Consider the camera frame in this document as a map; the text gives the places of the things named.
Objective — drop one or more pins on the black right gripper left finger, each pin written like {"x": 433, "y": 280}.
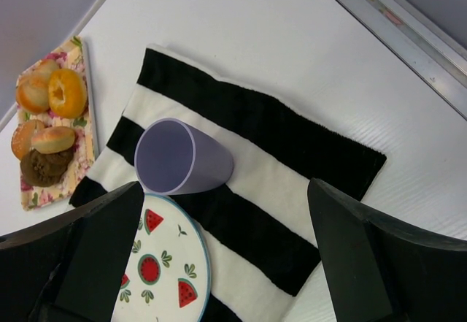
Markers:
{"x": 70, "y": 267}

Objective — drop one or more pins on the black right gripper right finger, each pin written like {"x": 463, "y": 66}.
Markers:
{"x": 379, "y": 268}

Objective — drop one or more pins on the small pale bread roll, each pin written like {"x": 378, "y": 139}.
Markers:
{"x": 53, "y": 139}

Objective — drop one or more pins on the round golden bread roll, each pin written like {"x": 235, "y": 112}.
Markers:
{"x": 32, "y": 89}

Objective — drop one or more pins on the watermelon pattern plate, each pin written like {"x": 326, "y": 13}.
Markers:
{"x": 168, "y": 276}

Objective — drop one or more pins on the black white striped cloth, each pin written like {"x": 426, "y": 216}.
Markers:
{"x": 257, "y": 226}

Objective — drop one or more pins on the sesame burger bun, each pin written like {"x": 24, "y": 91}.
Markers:
{"x": 21, "y": 138}

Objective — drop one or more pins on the lilac plastic cup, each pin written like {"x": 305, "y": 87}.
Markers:
{"x": 175, "y": 158}

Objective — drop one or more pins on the orange glazed donut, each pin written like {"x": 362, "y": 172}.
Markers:
{"x": 67, "y": 93}

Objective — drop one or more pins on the floral rectangular tray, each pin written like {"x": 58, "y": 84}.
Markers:
{"x": 72, "y": 54}

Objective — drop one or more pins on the aluminium table edge rail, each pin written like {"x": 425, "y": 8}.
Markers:
{"x": 435, "y": 56}

